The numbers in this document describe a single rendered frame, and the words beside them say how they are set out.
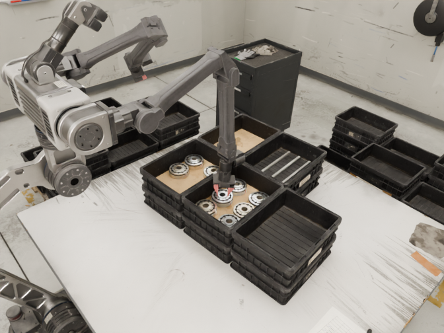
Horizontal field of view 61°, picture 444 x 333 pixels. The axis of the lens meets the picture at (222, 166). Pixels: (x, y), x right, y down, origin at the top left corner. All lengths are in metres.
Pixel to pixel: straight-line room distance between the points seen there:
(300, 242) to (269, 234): 0.14
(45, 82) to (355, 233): 1.51
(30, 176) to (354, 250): 1.44
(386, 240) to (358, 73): 3.24
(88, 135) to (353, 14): 4.11
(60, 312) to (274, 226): 1.08
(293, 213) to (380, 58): 3.27
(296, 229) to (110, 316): 0.85
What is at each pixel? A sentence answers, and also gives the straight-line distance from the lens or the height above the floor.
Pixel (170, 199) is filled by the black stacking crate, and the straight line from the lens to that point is 1.81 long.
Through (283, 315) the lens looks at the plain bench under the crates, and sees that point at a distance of 1.63.
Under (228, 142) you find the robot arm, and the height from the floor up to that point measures 1.18.
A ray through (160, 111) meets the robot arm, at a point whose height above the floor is 1.45.
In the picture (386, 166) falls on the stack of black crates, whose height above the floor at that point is 0.49.
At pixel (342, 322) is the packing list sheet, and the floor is 0.70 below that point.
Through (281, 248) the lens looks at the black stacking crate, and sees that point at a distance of 1.67.
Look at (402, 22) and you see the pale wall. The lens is 4.67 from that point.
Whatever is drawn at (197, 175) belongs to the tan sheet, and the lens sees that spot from 1.99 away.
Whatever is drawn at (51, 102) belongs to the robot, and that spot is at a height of 1.53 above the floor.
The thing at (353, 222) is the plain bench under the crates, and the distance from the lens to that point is 2.06.
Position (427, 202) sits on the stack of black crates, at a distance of 2.92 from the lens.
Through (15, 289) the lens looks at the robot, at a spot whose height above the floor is 0.60.
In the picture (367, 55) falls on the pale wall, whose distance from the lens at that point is 4.90.
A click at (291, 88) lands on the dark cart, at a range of 3.60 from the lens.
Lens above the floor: 2.06
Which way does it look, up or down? 37 degrees down
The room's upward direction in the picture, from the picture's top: 2 degrees clockwise
